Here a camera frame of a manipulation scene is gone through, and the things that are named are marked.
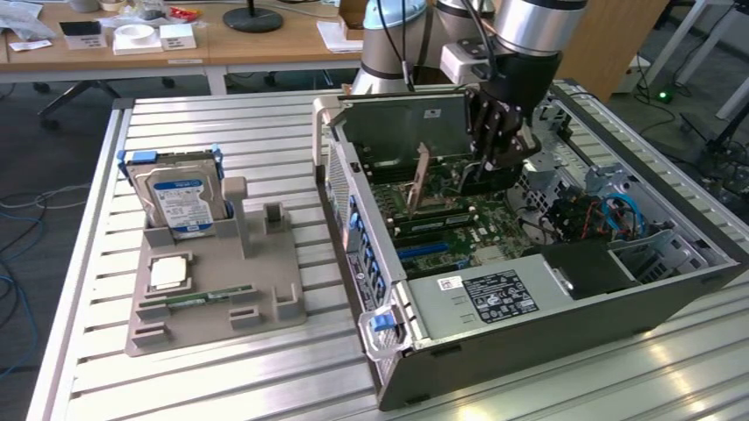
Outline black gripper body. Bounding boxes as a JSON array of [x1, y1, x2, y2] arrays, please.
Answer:
[[487, 50, 565, 118]]

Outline black expansion card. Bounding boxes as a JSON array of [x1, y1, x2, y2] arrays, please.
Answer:
[[405, 141, 522, 221]]

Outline perforated metal disk bay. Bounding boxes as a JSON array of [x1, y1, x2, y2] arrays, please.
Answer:
[[506, 104, 574, 212]]

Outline CPU socket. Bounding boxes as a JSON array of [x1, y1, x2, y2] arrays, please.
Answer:
[[397, 179, 453, 217]]

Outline wooden cabinet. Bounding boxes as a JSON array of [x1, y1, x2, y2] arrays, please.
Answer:
[[485, 0, 672, 103]]

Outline green motherboard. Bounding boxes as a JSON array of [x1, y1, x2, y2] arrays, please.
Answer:
[[363, 153, 543, 282]]

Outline green RAM stick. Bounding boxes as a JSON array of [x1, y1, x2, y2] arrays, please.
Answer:
[[138, 284, 258, 311], [397, 212, 477, 237]]

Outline silver chipset heat sink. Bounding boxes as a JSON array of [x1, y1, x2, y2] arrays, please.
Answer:
[[474, 246, 507, 266]]

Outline blue expansion slot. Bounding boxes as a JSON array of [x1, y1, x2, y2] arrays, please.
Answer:
[[397, 241, 447, 261]]

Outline white paper stack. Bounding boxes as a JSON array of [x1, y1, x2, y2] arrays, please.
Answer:
[[315, 19, 365, 54]]

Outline cardboard box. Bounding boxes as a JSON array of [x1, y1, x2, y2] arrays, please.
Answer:
[[337, 0, 375, 32]]

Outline grey power supply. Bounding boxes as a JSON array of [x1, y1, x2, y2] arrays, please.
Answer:
[[406, 253, 580, 342]]

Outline black lamp base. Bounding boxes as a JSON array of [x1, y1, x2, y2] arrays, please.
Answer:
[[222, 0, 287, 33]]

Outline blue case latch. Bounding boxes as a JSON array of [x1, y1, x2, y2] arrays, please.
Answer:
[[371, 311, 401, 339]]

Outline grey parts rack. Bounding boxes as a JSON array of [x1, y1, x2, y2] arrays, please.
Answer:
[[124, 175, 310, 359]]

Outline open black PC case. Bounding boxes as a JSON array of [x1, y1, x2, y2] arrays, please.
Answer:
[[312, 78, 740, 412]]

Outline hard disk with blue rails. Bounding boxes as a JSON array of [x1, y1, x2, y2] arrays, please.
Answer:
[[115, 146, 228, 241]]

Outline white labelled box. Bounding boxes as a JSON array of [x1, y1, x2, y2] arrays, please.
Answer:
[[156, 24, 198, 52]]

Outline flat white box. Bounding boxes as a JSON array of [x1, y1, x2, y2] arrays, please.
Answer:
[[110, 34, 166, 57]]

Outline silver CPU chip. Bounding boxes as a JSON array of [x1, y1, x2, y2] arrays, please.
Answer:
[[146, 258, 194, 294]]

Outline white tape roll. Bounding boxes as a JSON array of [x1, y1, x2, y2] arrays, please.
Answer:
[[114, 24, 156, 45]]

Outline bag with dark parts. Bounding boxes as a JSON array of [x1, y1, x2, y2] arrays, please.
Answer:
[[96, 4, 175, 28]]

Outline wooden desk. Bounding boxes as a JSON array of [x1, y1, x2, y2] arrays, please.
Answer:
[[0, 0, 531, 85]]

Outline black and white box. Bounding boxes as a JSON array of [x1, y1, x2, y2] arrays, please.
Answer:
[[57, 20, 110, 51]]

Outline black chair base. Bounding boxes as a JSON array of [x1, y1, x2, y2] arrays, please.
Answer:
[[33, 77, 176, 132]]

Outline red and white card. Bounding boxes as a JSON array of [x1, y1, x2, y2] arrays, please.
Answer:
[[7, 39, 53, 53]]

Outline clear plastic bag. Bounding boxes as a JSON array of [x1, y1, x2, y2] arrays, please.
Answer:
[[0, 1, 59, 41]]

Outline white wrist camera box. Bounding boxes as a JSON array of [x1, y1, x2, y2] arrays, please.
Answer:
[[439, 39, 498, 83]]

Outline red wire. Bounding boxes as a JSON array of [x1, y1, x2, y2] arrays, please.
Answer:
[[584, 199, 608, 240]]

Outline blue wire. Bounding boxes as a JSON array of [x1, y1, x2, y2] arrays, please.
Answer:
[[601, 191, 649, 241]]

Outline white table frame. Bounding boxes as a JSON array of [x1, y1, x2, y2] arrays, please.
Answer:
[[640, 0, 749, 122]]

